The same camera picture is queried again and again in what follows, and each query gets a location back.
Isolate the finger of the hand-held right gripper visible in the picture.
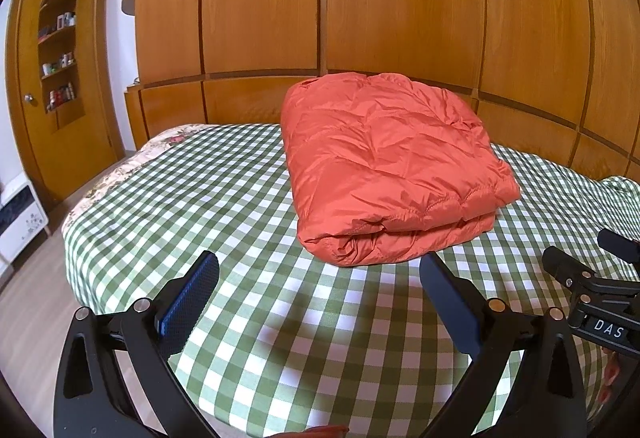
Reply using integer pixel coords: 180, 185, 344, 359
598, 228, 640, 264
542, 245, 596, 291

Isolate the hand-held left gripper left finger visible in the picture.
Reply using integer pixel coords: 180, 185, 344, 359
52, 251, 221, 438

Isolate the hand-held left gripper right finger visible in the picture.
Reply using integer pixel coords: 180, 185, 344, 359
419, 252, 586, 438

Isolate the red puffer jacket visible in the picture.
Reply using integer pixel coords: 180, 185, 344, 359
280, 72, 522, 266

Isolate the person's right hand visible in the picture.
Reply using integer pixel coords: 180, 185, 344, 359
597, 345, 627, 406

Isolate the green checked bed sheet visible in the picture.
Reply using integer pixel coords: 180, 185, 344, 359
62, 122, 640, 438

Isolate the floral quilt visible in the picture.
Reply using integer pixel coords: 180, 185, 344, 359
61, 122, 207, 239

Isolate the wooden door with shelf niche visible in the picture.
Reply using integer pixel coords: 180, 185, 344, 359
5, 0, 126, 209

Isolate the white floral cabinet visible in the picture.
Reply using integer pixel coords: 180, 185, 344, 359
0, 173, 51, 264

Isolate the group of small shelf bottles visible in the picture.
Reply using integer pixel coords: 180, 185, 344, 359
37, 11, 78, 114

